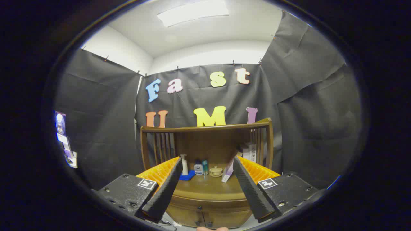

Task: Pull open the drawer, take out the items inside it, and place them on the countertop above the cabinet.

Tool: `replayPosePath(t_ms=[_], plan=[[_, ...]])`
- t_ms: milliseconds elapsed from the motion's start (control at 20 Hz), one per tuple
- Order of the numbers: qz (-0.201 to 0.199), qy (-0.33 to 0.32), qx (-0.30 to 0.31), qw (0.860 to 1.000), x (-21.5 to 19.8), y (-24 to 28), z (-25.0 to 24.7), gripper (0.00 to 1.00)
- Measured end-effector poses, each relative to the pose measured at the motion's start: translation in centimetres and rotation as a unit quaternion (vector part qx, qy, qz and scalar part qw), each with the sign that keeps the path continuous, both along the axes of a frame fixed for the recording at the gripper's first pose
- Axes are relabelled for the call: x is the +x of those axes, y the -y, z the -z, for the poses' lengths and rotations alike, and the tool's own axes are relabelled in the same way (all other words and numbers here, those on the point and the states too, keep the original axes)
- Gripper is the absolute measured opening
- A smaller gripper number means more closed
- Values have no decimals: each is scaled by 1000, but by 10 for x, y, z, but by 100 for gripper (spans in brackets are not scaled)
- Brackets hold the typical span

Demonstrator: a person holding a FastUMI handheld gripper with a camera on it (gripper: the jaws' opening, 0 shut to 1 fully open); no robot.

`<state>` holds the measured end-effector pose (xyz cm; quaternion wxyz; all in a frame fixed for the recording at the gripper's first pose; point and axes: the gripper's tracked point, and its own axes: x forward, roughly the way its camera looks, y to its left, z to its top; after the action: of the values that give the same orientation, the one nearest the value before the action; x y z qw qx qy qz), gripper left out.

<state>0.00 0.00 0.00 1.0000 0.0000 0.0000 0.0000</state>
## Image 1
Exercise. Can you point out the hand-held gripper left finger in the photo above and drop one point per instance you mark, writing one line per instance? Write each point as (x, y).
(163, 192)

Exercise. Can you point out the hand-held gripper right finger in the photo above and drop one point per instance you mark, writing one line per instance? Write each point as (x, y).
(250, 191)

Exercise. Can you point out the wooden cabinet door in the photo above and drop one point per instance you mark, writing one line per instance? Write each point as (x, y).
(228, 219)
(184, 216)

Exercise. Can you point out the wooden countertop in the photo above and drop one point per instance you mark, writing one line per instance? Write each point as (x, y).
(205, 187)

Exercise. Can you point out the wooden cabinet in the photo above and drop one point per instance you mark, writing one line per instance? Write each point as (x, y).
(208, 144)

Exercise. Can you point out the purple book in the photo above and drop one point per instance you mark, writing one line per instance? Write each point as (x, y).
(228, 171)

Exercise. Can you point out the blue folded cloth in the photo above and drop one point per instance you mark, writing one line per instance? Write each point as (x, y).
(189, 176)

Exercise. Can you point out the white pump bottle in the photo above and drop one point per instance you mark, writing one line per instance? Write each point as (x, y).
(185, 168)

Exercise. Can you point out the thin white book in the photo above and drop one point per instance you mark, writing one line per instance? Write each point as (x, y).
(245, 154)

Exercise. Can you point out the white book with printed spine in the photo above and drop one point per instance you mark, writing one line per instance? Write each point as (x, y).
(252, 153)

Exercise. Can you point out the beige lidded tea cup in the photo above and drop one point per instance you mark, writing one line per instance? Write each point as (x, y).
(215, 172)

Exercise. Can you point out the white bottle with blue cap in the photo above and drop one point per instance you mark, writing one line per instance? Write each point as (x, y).
(198, 169)

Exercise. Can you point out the clear blue bottle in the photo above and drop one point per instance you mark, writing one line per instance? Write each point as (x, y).
(205, 168)

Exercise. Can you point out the ceiling light panel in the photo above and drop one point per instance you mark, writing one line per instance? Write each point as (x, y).
(192, 12)

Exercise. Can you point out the wall poster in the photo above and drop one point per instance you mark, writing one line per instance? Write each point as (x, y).
(64, 141)

